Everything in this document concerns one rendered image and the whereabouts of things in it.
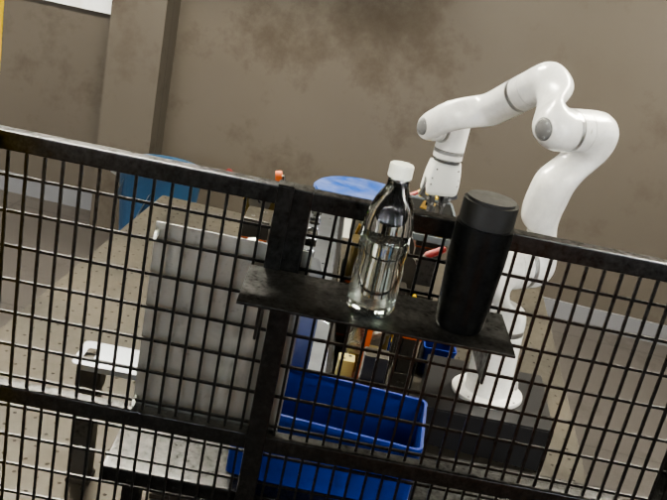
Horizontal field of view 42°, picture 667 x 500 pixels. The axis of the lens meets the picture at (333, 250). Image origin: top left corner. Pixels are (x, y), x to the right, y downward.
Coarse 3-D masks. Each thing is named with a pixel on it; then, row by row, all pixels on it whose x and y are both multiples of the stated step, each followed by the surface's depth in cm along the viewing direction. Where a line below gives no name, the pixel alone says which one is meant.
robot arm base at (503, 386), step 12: (516, 348) 224; (492, 360) 224; (504, 360) 224; (516, 360) 227; (468, 372) 231; (492, 372) 225; (504, 372) 225; (456, 384) 233; (468, 384) 230; (492, 384) 226; (504, 384) 227; (516, 384) 232; (468, 396) 227; (480, 396) 228; (504, 396) 228; (516, 396) 231
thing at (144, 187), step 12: (156, 156) 475; (168, 156) 478; (120, 180) 451; (132, 180) 441; (144, 180) 438; (120, 192) 451; (132, 192) 444; (144, 192) 441; (156, 192) 440; (168, 192) 442; (180, 192) 445; (120, 204) 455; (144, 204) 444; (120, 216) 457; (120, 228) 460
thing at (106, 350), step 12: (84, 348) 176; (96, 348) 177; (108, 348) 178; (120, 348) 179; (72, 360) 171; (108, 360) 173; (120, 360) 174; (108, 372) 170; (120, 372) 170; (132, 372) 171
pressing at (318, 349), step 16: (320, 224) 276; (336, 224) 279; (320, 240) 262; (320, 256) 250; (336, 256) 252; (336, 272) 240; (320, 320) 210; (320, 336) 202; (320, 352) 194; (320, 368) 187
